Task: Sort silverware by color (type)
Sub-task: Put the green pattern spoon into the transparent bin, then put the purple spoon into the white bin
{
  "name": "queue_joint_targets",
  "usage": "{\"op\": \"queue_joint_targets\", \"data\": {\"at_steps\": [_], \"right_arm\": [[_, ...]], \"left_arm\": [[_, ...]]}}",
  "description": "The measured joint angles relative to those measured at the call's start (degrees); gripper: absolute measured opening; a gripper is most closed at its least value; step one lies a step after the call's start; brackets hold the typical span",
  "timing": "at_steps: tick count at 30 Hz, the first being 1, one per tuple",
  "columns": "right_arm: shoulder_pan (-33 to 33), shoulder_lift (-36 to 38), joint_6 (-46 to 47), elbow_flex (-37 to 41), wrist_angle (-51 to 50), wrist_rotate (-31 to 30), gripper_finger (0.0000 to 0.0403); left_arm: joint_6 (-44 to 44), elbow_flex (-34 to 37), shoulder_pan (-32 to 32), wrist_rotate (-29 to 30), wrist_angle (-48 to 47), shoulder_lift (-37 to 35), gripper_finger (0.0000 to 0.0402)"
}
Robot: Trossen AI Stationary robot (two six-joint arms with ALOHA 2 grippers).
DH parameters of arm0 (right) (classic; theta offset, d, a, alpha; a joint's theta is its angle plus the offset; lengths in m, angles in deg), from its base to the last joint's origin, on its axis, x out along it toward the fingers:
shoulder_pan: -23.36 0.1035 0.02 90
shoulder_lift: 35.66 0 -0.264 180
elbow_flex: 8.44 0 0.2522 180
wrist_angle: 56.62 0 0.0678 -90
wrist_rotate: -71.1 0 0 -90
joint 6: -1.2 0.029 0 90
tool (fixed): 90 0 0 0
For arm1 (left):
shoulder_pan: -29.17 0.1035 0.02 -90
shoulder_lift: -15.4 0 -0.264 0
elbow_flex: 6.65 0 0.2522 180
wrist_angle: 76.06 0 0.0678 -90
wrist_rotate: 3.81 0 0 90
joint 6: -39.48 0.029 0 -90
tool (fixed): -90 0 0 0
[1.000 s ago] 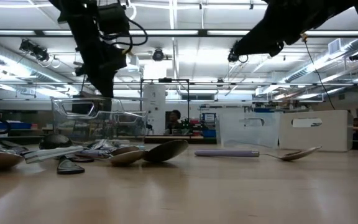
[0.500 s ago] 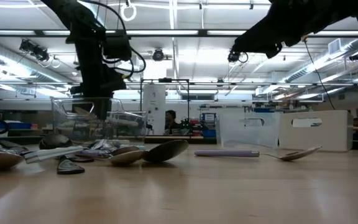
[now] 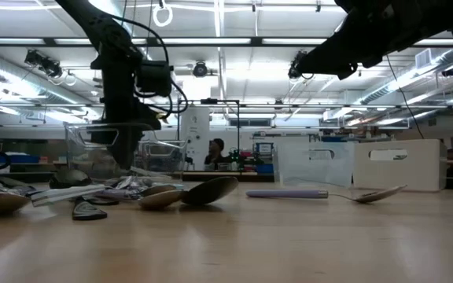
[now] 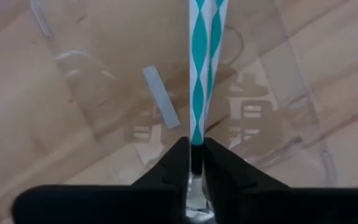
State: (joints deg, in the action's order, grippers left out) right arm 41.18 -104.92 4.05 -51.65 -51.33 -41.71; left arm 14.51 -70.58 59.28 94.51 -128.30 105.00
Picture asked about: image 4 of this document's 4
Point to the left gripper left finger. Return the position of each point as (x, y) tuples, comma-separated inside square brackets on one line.
[(154, 202)]

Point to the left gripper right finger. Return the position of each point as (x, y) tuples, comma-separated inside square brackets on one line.
[(259, 205)]

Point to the grey tape strip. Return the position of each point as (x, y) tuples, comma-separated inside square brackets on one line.
[(161, 96)]

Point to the clear plastic bin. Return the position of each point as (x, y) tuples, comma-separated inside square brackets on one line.
[(104, 93)]

